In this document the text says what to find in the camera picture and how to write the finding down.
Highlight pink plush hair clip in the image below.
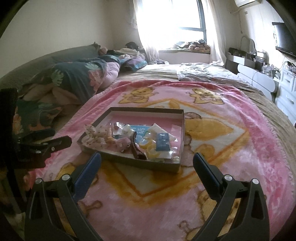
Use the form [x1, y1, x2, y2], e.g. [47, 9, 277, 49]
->
[115, 137, 131, 153]

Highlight brown hair claw clip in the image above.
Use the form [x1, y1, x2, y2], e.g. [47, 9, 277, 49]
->
[131, 132, 147, 160]

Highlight clear plastic jewelry bag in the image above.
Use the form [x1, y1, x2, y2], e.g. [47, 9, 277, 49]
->
[138, 138, 179, 162]

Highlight blue jewelry box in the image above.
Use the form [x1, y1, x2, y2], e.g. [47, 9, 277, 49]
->
[156, 133, 171, 152]

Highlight dark floral duvet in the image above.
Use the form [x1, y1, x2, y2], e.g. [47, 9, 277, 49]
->
[13, 55, 120, 135]

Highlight pink bear fleece blanket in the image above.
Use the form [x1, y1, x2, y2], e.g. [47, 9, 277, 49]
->
[28, 81, 295, 240]

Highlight pink shallow cardboard box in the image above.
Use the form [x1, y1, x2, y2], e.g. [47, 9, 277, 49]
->
[77, 107, 185, 173]

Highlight purple blue pillow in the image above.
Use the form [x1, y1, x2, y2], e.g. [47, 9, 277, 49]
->
[120, 57, 147, 72]

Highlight white drawer cabinet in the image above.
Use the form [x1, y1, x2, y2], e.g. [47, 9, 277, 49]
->
[275, 68, 296, 126]

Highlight white crumpled sheet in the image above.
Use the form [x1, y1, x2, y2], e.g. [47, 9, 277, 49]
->
[177, 63, 263, 95]

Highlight white rounded bench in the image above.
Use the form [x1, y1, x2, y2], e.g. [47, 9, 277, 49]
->
[225, 52, 278, 102]

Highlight black flat television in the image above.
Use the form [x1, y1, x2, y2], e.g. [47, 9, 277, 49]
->
[272, 22, 295, 58]

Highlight plush toys on windowsill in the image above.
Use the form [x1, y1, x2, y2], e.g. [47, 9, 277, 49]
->
[173, 39, 211, 54]

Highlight white air conditioner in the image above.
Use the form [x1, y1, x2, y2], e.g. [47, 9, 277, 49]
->
[234, 0, 262, 8]

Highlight window with dark frame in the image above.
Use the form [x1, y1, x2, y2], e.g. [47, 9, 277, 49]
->
[178, 0, 207, 42]

